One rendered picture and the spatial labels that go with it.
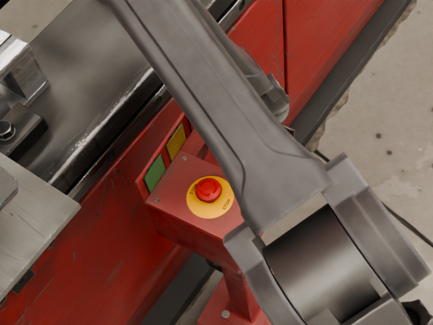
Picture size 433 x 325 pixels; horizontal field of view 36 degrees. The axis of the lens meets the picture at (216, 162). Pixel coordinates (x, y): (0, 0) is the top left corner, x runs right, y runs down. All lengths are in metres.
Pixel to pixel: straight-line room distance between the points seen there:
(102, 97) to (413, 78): 1.29
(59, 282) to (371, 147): 1.11
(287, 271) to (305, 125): 1.53
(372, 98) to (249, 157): 1.64
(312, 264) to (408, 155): 1.55
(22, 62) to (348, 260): 0.68
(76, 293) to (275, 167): 0.82
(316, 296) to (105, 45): 0.74
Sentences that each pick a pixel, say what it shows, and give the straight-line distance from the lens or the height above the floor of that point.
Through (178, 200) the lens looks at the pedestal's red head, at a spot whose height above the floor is 0.78.
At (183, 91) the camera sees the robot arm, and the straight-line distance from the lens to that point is 0.45.
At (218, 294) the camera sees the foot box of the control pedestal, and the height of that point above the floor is 0.12.
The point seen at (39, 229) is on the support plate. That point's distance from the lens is 0.79.
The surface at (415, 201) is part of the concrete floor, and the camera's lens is 1.91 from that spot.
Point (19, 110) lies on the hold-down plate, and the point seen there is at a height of 0.90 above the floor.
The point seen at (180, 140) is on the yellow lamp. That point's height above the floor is 0.80.
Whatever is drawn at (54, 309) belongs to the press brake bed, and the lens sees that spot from 1.18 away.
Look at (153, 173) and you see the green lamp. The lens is 1.01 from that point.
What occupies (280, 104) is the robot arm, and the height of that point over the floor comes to 0.98.
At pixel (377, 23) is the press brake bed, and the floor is 0.05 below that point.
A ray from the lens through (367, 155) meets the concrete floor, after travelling 1.96.
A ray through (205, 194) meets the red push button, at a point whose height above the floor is 0.81.
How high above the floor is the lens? 1.67
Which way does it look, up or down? 59 degrees down
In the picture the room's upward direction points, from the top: 12 degrees counter-clockwise
